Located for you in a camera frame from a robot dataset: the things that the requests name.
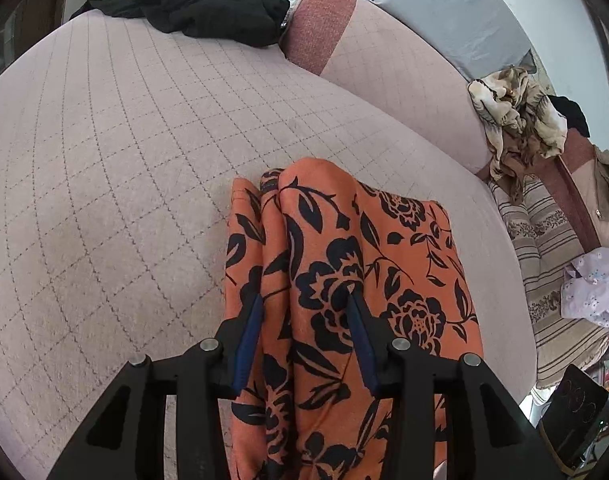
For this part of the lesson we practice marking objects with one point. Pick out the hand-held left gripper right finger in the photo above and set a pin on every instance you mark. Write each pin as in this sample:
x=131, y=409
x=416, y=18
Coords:
x=362, y=350

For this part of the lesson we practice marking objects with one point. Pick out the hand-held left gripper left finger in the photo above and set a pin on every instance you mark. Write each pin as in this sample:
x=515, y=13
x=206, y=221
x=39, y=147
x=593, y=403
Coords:
x=247, y=350

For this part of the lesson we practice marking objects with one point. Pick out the orange black floral garment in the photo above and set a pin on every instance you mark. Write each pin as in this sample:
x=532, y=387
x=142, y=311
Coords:
x=324, y=240

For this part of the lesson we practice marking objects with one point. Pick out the black clothes pile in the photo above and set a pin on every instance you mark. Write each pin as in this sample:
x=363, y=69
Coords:
x=204, y=7

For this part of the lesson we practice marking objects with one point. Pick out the lilac dotted cloth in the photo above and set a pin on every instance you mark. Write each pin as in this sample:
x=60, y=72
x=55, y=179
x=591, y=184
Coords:
x=592, y=285

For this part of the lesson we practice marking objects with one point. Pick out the striped beige mat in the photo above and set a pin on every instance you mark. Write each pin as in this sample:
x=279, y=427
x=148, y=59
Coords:
x=549, y=260

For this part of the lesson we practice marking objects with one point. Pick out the red-brown sofa armrest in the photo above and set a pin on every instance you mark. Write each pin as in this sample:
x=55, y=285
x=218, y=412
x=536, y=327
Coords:
x=577, y=180

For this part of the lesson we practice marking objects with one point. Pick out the beige brown patterned scarf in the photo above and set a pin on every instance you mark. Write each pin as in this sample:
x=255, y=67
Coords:
x=514, y=110

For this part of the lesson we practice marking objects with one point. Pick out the small black cloth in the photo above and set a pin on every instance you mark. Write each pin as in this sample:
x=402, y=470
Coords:
x=572, y=112

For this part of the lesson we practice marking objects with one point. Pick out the grey pillow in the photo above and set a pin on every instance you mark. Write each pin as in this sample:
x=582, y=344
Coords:
x=444, y=15

